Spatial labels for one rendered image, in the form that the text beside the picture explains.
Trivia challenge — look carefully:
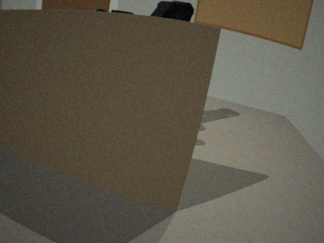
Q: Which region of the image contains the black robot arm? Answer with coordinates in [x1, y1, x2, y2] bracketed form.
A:
[111, 1, 194, 22]

